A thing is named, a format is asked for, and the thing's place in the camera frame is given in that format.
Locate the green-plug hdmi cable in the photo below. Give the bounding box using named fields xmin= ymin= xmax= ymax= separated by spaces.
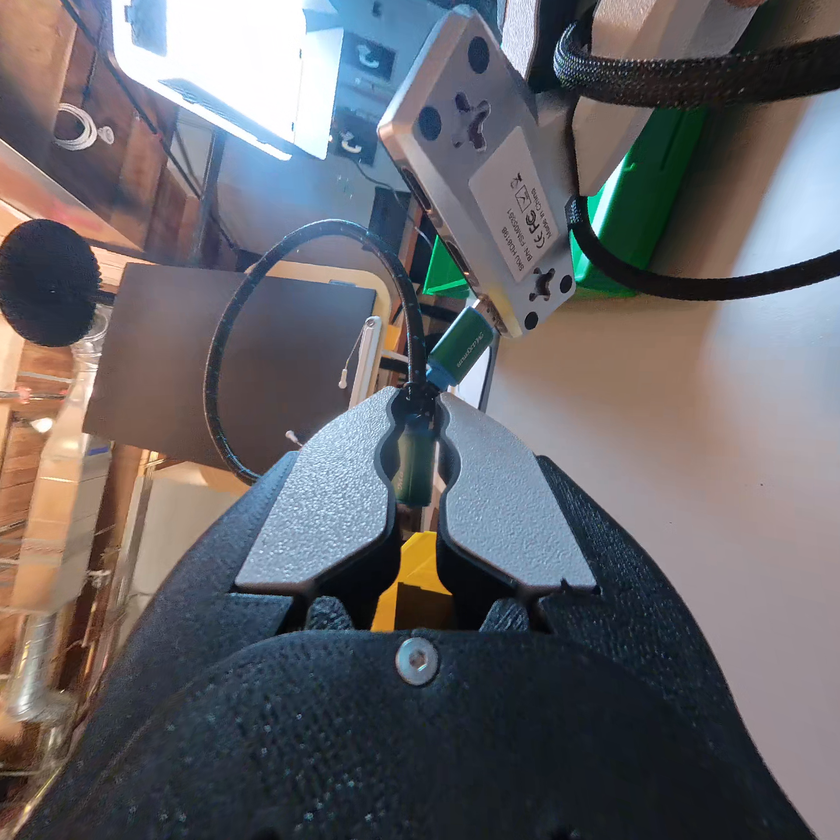
xmin=203 ymin=220 xmax=494 ymax=508

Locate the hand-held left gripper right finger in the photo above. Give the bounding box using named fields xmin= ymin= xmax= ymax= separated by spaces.
xmin=435 ymin=392 xmax=599 ymax=624

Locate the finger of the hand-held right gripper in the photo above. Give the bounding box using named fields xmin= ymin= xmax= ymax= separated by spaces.
xmin=571 ymin=0 xmax=757 ymax=198
xmin=502 ymin=0 xmax=546 ymax=85

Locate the black board with wooden edge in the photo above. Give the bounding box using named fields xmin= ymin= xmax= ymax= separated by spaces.
xmin=82 ymin=259 xmax=395 ymax=470

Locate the silver usb hub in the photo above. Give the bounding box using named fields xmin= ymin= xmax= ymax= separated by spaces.
xmin=377 ymin=5 xmax=578 ymax=339

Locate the green plastic bin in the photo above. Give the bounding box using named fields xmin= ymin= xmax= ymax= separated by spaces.
xmin=423 ymin=105 xmax=710 ymax=299

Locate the yellow plastic bin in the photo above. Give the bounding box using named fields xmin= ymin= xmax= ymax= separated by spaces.
xmin=371 ymin=532 xmax=455 ymax=632

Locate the silver round duct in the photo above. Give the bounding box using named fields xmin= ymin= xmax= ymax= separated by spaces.
xmin=0 ymin=610 xmax=70 ymax=723

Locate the white coiled cable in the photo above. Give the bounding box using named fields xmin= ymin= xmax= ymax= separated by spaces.
xmin=52 ymin=101 xmax=116 ymax=153

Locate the black braided hub cable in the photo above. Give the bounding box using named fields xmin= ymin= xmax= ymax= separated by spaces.
xmin=553 ymin=23 xmax=840 ymax=303

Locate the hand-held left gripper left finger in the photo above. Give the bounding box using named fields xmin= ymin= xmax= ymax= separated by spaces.
xmin=234 ymin=387 xmax=401 ymax=629

